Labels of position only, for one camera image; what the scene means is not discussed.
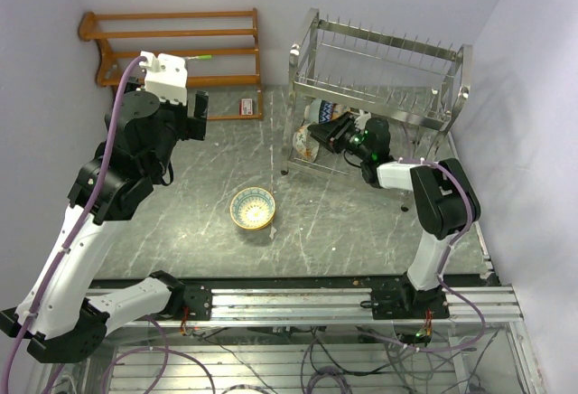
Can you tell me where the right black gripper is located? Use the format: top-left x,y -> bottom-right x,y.
308,112 -> 371,162

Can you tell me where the leaf flower patterned bowl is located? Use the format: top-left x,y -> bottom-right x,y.
293,124 -> 320,163

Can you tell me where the blue zigzag red bowl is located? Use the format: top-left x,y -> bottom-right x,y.
318,99 -> 334,123

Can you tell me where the steel dish rack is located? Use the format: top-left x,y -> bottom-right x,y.
280,8 -> 473,183

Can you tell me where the teal dotted bowl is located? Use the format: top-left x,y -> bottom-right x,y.
304,98 -> 322,123

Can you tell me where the orange blue floral bowl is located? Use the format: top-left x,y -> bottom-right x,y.
331,104 -> 351,121

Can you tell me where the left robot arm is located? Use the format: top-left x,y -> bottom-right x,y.
1,90 -> 209,363

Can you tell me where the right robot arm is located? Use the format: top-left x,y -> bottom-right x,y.
308,113 -> 481,320

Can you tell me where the wooden shelf rack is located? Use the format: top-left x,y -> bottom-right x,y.
78,7 -> 264,121

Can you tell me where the small red white box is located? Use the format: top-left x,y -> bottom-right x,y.
239,98 -> 254,117

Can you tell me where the green white marker pen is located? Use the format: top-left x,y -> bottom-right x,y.
183,54 -> 212,61

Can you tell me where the yellow sunburst patterned bowl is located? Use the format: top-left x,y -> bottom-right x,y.
229,186 -> 276,230

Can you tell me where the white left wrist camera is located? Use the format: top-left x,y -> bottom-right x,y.
139,52 -> 188,104

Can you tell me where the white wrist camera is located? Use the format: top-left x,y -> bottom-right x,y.
351,109 -> 372,130
139,52 -> 188,104

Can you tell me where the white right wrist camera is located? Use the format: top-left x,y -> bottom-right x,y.
351,109 -> 372,130

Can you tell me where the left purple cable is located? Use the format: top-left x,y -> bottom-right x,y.
0,52 -> 148,394

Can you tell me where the purple cable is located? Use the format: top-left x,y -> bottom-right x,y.
400,122 -> 487,352
0,52 -> 148,394

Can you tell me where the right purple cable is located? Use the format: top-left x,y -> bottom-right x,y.
400,122 -> 487,352

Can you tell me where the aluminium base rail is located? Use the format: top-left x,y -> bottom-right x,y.
187,286 -> 523,327

